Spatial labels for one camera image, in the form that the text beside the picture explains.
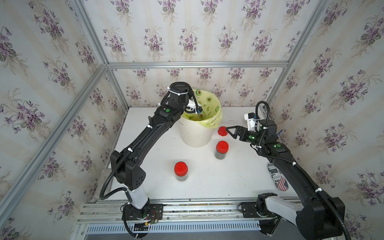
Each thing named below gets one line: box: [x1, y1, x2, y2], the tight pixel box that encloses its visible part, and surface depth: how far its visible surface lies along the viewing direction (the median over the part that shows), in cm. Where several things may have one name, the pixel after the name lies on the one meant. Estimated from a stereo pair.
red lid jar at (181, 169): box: [174, 161, 189, 182], surface depth 78 cm
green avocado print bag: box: [181, 89, 222, 129], surface depth 90 cm
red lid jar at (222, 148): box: [215, 140, 229, 160], surface depth 88 cm
